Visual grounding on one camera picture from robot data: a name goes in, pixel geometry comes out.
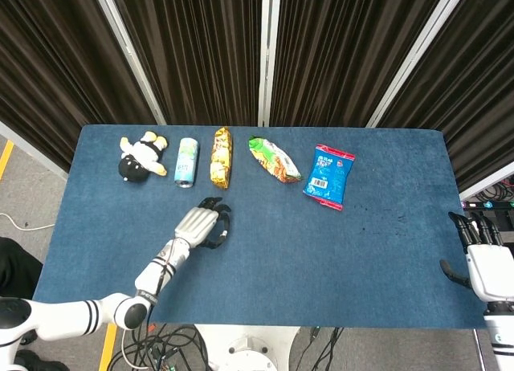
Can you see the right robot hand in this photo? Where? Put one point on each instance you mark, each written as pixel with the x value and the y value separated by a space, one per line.
pixel 494 270

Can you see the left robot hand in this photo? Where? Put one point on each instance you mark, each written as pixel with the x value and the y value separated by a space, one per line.
pixel 197 226

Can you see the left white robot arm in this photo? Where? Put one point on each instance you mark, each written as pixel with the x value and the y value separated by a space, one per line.
pixel 80 315

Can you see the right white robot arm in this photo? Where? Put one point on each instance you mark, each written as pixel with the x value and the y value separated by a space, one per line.
pixel 502 339

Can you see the light blue drink can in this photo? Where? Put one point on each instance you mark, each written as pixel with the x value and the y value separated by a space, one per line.
pixel 186 162

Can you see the yellow snack bag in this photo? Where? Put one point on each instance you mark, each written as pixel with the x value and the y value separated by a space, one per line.
pixel 221 158

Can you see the black white plush toy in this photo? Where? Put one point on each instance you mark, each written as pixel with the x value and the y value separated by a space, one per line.
pixel 140 156

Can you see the green orange snack bag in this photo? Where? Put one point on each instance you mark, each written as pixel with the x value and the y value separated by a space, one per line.
pixel 275 158

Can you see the blue felt table mat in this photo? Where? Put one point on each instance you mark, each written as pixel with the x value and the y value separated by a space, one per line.
pixel 301 266

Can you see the blue red snack packet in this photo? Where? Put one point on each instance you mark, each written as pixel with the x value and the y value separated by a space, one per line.
pixel 327 176

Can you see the dark brown curtain panel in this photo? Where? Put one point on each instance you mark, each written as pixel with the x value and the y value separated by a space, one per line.
pixel 341 54
pixel 60 66
pixel 192 54
pixel 474 86

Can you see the black trouser leg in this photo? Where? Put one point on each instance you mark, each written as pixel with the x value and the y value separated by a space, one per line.
pixel 16 266

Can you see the black shoe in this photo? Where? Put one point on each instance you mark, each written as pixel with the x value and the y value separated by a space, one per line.
pixel 40 363
pixel 28 338

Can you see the white partition base rail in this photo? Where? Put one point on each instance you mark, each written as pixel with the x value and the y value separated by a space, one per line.
pixel 488 185
pixel 32 152

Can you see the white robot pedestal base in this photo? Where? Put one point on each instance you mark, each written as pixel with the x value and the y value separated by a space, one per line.
pixel 247 347

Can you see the white partition post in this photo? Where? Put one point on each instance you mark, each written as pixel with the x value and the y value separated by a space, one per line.
pixel 266 54
pixel 417 54
pixel 128 54

